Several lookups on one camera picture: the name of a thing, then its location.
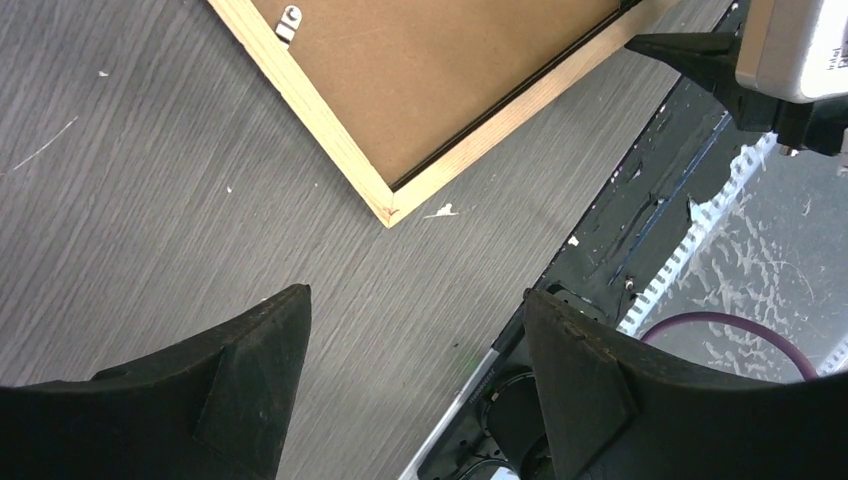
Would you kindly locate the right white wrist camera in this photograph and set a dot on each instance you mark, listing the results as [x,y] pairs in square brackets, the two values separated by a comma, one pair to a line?
[795,50]

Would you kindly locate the wooden picture frame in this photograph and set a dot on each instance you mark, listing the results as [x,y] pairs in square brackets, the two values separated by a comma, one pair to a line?
[252,25]

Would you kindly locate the metal frame turn clip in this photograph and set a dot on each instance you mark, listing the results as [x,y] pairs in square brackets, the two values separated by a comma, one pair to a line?
[288,25]

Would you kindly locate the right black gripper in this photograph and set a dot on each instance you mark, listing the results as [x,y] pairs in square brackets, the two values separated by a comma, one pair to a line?
[709,60]

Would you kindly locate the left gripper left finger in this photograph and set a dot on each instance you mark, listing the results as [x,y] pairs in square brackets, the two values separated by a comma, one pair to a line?
[216,405]

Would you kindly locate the aluminium front rail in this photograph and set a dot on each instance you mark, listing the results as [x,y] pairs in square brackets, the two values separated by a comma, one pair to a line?
[769,253]

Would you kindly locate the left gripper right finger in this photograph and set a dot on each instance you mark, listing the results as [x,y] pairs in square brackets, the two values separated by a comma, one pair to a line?
[617,408]

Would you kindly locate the brown backing board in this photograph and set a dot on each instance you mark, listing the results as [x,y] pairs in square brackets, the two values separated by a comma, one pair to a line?
[404,77]

